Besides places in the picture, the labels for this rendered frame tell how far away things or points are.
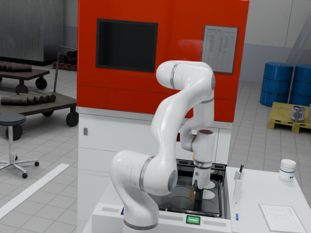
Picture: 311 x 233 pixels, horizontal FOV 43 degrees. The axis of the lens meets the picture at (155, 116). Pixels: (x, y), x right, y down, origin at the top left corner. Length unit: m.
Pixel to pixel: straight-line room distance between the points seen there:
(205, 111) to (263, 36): 8.23
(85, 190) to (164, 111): 1.09
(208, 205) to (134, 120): 0.59
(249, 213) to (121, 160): 0.66
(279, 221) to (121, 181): 0.72
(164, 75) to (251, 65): 8.49
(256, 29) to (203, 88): 8.47
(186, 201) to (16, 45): 8.84
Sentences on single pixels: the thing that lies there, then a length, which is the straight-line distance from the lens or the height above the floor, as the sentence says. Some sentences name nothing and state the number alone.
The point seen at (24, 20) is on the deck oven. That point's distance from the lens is 10.19.
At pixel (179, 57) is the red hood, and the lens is 1.95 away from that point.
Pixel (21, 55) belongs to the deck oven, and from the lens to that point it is 10.36.
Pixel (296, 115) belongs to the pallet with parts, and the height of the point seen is 0.26.
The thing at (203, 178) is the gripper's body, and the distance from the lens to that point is 1.83.
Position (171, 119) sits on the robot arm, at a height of 1.40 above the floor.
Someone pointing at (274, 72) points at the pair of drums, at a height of 0.64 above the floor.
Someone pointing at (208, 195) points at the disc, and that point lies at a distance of 1.97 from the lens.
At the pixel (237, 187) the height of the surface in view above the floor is 1.02.
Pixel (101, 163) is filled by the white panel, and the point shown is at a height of 0.89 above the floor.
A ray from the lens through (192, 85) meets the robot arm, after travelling 1.38.
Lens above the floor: 1.80
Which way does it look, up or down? 17 degrees down
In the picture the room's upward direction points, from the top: 4 degrees clockwise
